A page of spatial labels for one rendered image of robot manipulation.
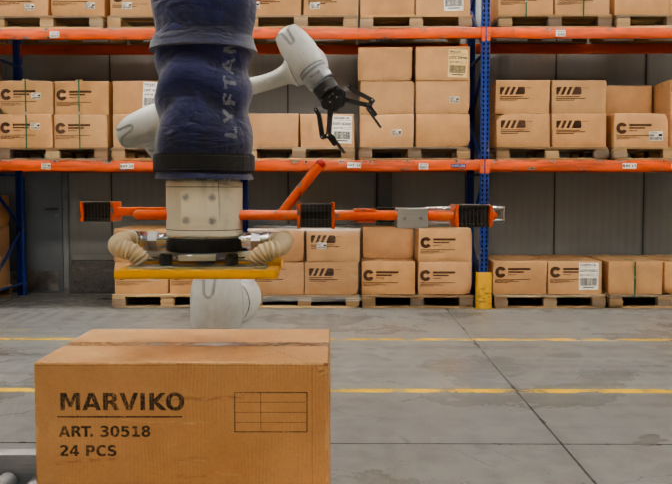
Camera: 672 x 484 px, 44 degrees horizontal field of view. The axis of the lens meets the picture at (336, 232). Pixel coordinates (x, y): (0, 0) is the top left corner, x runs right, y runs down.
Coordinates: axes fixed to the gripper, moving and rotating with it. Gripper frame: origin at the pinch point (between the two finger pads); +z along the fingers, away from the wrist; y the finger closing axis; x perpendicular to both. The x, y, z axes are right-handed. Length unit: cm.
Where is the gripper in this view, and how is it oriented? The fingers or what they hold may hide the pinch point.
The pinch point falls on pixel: (360, 137)
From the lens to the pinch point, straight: 253.7
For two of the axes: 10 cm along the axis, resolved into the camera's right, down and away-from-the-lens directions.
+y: 8.1, -5.8, -1.4
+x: 1.7, 0.1, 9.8
